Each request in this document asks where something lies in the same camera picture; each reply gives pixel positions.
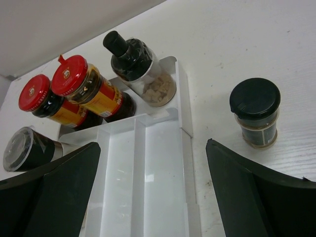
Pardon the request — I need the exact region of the black-top brown chunk grinder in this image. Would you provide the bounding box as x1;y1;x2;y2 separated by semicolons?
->
103;31;176;108

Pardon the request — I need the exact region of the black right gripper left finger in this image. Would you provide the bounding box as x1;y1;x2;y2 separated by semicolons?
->
0;142;101;237

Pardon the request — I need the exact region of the small black-lid spice jar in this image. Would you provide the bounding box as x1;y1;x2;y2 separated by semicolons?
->
229;78;281;149

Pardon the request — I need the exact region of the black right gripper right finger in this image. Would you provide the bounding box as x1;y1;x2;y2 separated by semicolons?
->
206;139;316;237

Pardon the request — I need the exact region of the white plastic organizer tray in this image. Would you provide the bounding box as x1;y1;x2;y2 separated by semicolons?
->
60;56;201;237

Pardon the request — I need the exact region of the red-lid sauce jar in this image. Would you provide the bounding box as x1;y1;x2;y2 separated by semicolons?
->
51;55;136;123
18;74;103;131

